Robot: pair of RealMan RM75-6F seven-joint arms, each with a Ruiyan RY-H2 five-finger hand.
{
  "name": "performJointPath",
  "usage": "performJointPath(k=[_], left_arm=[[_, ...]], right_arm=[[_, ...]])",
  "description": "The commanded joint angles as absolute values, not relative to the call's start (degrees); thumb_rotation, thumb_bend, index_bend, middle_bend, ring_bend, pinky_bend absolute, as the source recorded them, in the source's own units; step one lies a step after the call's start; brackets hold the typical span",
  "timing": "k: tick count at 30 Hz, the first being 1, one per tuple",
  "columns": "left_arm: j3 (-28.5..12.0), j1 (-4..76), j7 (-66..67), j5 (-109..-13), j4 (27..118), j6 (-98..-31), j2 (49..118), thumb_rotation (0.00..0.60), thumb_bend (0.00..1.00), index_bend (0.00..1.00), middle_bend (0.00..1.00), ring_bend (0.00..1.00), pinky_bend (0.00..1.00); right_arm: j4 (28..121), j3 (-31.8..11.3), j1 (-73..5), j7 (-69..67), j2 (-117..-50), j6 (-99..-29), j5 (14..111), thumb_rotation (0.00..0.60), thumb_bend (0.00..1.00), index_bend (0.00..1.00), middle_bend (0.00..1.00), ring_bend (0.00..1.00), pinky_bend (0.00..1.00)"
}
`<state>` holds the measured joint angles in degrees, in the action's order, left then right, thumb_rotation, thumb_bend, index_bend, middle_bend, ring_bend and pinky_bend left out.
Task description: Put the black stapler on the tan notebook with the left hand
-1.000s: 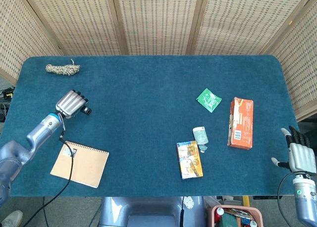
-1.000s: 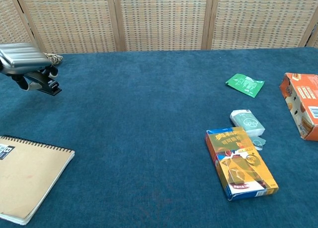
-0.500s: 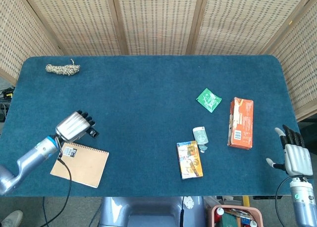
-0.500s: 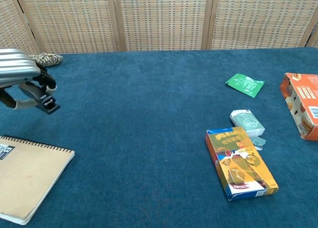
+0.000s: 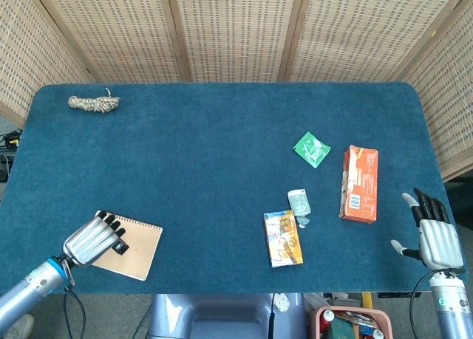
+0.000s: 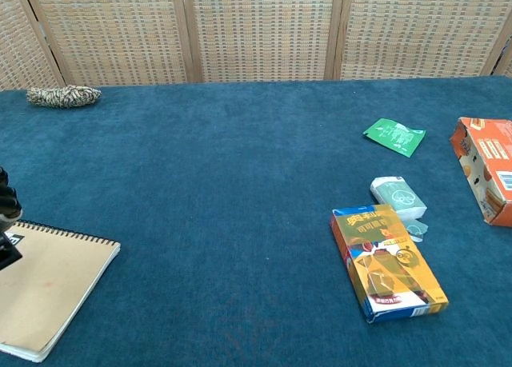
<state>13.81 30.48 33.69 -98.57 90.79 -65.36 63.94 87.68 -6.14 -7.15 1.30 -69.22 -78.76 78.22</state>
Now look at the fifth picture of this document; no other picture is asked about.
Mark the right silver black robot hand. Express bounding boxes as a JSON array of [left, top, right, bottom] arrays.
[[390, 188, 465, 270]]

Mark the colourful printed small box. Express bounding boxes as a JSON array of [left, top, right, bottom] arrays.
[[263, 210, 304, 269]]

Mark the tan spiral notebook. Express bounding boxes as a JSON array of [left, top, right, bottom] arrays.
[[90, 210, 163, 281]]

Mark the black stapler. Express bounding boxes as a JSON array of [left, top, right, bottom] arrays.
[[98, 210, 129, 255]]

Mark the orange carton box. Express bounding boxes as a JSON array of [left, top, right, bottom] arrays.
[[338, 144, 379, 225]]

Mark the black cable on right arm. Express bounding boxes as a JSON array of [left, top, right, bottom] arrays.
[[408, 270, 435, 339]]

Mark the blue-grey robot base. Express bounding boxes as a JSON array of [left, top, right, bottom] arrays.
[[147, 292, 308, 339]]

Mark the beige braided rope bundle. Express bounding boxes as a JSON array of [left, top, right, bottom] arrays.
[[67, 86, 120, 114]]

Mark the pink storage basket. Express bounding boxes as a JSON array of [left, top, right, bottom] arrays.
[[309, 304, 394, 339]]

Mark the black cable on robot base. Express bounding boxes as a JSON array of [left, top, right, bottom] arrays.
[[267, 293, 276, 339]]

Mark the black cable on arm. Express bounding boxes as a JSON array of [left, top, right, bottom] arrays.
[[408, 270, 435, 339], [61, 257, 86, 339]]

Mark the red bottle with white cap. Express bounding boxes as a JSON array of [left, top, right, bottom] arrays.
[[319, 309, 336, 335]]

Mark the woven rattan folding screen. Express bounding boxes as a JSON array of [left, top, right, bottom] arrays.
[[0, 0, 473, 181]]

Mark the green foil sachet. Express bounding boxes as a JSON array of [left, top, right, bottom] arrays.
[[293, 131, 332, 169]]

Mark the grey shoe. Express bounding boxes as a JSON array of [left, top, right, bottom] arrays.
[[3, 313, 35, 339]]

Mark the black equipment on floor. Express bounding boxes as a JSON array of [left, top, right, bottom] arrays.
[[0, 130, 23, 183]]

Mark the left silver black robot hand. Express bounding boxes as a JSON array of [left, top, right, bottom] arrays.
[[61, 210, 129, 268]]

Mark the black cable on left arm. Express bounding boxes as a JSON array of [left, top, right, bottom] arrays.
[[61, 257, 86, 339]]

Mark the blue felt table mat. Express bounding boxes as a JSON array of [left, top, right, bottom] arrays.
[[0, 81, 469, 295]]

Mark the small grey-green tube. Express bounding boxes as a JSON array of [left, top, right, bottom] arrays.
[[287, 188, 312, 230]]

